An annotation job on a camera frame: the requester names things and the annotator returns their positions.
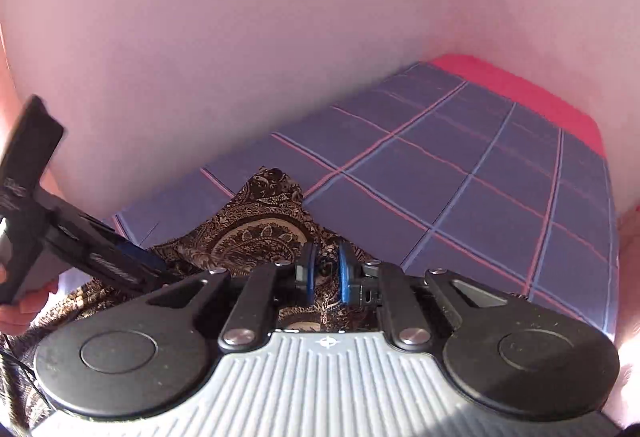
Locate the red mattress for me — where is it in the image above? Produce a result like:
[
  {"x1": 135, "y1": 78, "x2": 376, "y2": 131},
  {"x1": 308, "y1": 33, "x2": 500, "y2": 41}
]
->
[{"x1": 430, "y1": 53, "x2": 605, "y2": 157}]

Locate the person left hand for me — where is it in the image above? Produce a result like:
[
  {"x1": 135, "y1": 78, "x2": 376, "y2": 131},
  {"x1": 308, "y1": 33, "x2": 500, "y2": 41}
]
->
[{"x1": 0, "y1": 278, "x2": 58, "y2": 336}]

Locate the blue plaid bed sheet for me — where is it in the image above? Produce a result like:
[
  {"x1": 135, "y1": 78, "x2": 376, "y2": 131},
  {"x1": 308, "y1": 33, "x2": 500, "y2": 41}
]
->
[{"x1": 108, "y1": 63, "x2": 618, "y2": 334}]

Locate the brown paisley blouse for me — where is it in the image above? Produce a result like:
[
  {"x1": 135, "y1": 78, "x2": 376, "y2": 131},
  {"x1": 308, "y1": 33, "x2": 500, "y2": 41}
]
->
[{"x1": 1, "y1": 168, "x2": 375, "y2": 436}]

